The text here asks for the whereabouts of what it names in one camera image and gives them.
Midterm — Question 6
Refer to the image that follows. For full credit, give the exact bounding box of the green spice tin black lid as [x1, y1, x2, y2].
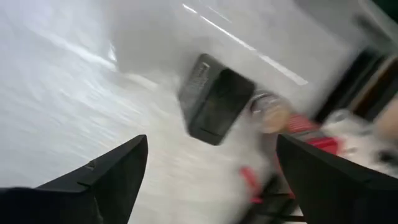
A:
[178, 53, 256, 146]

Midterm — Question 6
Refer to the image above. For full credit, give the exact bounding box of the smoked paprika tin red lid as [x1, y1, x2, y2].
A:
[284, 112, 341, 156]

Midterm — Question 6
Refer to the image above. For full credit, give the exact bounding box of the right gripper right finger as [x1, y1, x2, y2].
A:
[275, 134, 398, 224]

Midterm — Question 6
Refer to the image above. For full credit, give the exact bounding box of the glass spice jar cork lid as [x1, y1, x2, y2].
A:
[249, 91, 292, 134]

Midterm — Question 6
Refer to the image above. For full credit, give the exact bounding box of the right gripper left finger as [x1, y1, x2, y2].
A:
[0, 134, 149, 224]

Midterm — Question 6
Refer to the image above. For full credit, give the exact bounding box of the white plastic bin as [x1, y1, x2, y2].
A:
[105, 0, 398, 113]

